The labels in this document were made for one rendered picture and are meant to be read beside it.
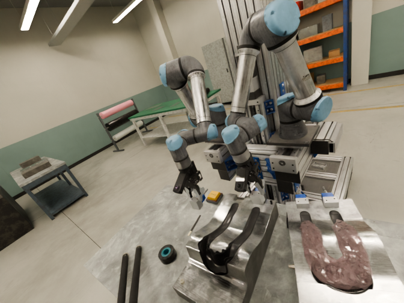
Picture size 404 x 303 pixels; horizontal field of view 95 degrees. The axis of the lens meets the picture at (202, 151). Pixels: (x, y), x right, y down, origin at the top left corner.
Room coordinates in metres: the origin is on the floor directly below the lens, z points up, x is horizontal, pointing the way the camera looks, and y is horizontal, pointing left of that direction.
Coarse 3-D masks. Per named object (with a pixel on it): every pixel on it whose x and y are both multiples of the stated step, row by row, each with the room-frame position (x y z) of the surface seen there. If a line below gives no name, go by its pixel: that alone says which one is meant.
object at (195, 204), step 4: (204, 192) 0.84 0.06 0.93; (196, 196) 0.82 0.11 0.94; (204, 196) 0.81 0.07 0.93; (192, 200) 0.78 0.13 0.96; (196, 200) 0.77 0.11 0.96; (192, 204) 0.78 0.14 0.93; (196, 204) 0.76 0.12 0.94; (200, 204) 0.77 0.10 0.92; (192, 208) 0.79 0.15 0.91; (196, 208) 0.77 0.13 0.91; (200, 208) 0.76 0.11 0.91
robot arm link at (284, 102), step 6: (282, 96) 0.95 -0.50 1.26; (288, 96) 0.89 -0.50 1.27; (294, 96) 0.88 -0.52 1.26; (282, 102) 0.91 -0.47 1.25; (288, 102) 0.89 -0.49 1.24; (282, 108) 0.91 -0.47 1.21; (288, 108) 0.87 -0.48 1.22; (282, 114) 0.92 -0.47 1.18; (288, 114) 0.88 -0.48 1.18; (282, 120) 0.92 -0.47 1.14; (288, 120) 0.89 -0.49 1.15; (294, 120) 0.88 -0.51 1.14
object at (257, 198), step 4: (256, 188) 0.73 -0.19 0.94; (252, 192) 0.70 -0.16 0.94; (256, 192) 0.69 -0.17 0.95; (252, 196) 0.67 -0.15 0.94; (256, 196) 0.66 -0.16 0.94; (260, 196) 0.66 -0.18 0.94; (252, 200) 0.68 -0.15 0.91; (256, 200) 0.67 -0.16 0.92; (260, 200) 0.65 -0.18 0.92; (264, 200) 0.67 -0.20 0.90; (260, 204) 0.66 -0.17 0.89
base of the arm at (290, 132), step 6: (300, 120) 0.88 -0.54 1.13; (282, 126) 0.93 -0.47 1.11; (288, 126) 0.90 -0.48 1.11; (294, 126) 0.88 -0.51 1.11; (300, 126) 0.87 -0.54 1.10; (306, 126) 0.90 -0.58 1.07; (282, 132) 0.92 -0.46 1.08; (288, 132) 0.89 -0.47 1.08; (294, 132) 0.87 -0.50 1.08; (300, 132) 0.87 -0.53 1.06; (306, 132) 0.87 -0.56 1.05; (282, 138) 0.92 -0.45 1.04; (288, 138) 0.89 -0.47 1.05; (294, 138) 0.87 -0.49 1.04
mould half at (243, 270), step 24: (216, 216) 0.69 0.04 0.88; (240, 216) 0.64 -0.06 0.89; (264, 216) 0.59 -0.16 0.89; (192, 240) 0.56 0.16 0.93; (216, 240) 0.52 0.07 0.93; (264, 240) 0.51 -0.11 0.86; (192, 264) 0.52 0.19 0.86; (240, 264) 0.40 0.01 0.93; (192, 288) 0.43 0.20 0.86; (216, 288) 0.40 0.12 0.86; (240, 288) 0.37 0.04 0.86
